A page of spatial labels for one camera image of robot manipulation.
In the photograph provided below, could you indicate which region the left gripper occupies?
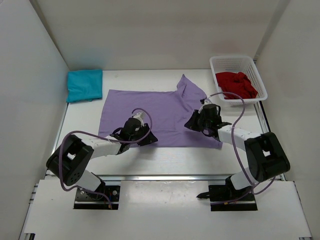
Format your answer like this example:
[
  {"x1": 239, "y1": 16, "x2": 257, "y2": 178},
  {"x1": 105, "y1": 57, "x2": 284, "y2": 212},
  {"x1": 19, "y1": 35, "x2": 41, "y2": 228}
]
[{"x1": 129, "y1": 122, "x2": 158, "y2": 146}]

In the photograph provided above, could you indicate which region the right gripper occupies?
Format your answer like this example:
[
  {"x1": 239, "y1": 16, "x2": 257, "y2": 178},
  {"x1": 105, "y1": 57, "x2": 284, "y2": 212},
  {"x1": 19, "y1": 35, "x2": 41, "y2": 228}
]
[{"x1": 185, "y1": 110, "x2": 211, "y2": 133}]

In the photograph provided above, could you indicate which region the purple t-shirt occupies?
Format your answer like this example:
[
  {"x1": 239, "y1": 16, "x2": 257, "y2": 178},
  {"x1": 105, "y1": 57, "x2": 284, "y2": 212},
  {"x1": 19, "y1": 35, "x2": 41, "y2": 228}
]
[{"x1": 98, "y1": 75, "x2": 223, "y2": 149}]

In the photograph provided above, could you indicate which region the red t-shirt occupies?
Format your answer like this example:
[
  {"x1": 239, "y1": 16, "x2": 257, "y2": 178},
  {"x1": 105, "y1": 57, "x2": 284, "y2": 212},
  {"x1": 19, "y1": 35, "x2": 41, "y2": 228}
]
[{"x1": 215, "y1": 72, "x2": 258, "y2": 99}]

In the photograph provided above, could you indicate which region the teal t-shirt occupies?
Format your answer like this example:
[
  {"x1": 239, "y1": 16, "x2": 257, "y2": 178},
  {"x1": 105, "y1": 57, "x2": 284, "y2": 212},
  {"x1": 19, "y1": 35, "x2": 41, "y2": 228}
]
[{"x1": 66, "y1": 69, "x2": 103, "y2": 103}]

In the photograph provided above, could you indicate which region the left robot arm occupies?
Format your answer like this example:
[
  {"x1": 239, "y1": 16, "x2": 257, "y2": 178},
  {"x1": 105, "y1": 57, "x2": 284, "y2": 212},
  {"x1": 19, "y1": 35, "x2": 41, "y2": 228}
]
[{"x1": 46, "y1": 116, "x2": 158, "y2": 200}]

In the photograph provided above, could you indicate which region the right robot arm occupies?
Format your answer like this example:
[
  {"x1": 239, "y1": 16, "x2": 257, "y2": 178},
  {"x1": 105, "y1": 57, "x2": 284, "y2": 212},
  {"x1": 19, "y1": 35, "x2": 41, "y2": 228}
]
[{"x1": 184, "y1": 103, "x2": 291, "y2": 200}]

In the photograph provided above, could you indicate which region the white plastic basket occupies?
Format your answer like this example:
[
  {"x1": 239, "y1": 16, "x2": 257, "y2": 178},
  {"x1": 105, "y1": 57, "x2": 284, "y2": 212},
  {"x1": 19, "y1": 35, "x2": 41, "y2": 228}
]
[{"x1": 209, "y1": 55, "x2": 268, "y2": 106}]

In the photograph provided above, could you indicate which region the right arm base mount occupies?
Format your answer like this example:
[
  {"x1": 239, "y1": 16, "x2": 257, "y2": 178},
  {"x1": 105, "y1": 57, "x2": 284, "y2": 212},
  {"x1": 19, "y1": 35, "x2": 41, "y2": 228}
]
[{"x1": 196, "y1": 180, "x2": 258, "y2": 212}]

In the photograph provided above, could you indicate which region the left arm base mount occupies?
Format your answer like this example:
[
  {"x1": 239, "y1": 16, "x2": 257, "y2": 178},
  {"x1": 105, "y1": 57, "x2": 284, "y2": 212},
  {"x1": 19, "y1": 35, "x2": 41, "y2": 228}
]
[{"x1": 73, "y1": 182, "x2": 121, "y2": 210}]

